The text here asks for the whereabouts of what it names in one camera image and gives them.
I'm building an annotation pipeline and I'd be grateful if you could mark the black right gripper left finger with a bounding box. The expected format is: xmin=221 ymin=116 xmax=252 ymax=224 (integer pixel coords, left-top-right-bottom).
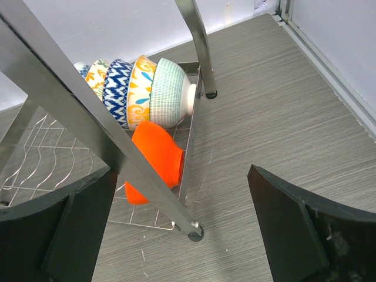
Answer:
xmin=1 ymin=167 xmax=118 ymax=281

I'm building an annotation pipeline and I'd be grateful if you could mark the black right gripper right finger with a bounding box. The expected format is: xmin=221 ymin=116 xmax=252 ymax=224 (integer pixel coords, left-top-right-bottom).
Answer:
xmin=247 ymin=165 xmax=375 ymax=281

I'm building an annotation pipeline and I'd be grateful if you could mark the plain orange bowl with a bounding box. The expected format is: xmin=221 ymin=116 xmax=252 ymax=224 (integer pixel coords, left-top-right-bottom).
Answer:
xmin=132 ymin=121 xmax=184 ymax=189

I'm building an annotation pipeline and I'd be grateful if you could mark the stainless steel dish rack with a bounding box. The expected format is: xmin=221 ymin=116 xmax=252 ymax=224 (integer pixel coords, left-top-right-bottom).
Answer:
xmin=1 ymin=1 xmax=203 ymax=241

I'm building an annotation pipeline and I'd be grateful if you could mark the blue zigzag back bowl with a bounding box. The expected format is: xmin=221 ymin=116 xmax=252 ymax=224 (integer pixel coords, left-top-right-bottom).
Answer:
xmin=103 ymin=59 xmax=133 ymax=129

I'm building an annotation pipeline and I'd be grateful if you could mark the orange floral back bowl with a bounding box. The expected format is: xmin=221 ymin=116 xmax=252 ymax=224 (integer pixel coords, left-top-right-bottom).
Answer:
xmin=85 ymin=59 xmax=110 ymax=102

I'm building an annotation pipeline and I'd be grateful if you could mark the blue swirl back bowl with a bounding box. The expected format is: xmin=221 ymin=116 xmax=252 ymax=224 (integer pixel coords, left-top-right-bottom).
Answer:
xmin=73 ymin=62 xmax=91 ymax=79

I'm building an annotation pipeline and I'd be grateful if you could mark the yellow orange back bowl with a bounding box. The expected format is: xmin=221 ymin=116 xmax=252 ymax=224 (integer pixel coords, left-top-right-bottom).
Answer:
xmin=126 ymin=55 xmax=156 ymax=131

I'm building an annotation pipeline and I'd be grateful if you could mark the green grid back bowl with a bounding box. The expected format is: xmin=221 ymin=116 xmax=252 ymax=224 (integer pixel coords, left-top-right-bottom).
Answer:
xmin=150 ymin=58 xmax=197 ymax=129

